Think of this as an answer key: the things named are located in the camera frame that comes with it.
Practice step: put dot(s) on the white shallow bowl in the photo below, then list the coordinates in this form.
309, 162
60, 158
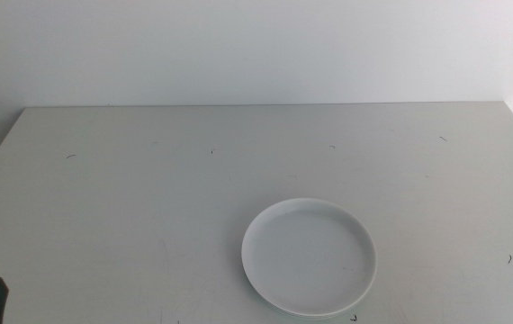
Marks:
310, 256

